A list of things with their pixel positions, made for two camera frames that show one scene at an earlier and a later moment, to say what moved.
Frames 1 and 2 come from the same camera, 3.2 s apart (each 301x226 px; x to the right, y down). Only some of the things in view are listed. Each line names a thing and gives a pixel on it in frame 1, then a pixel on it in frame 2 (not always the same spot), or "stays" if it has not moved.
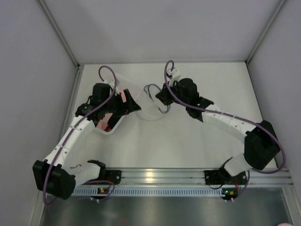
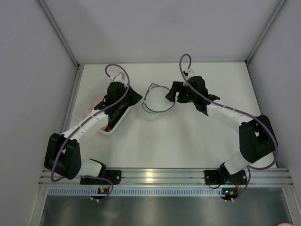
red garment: x=107 y=128 stays
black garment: x=117 y=113 stays
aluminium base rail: x=194 y=178 stays
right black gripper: x=167 y=95 → x=178 y=92
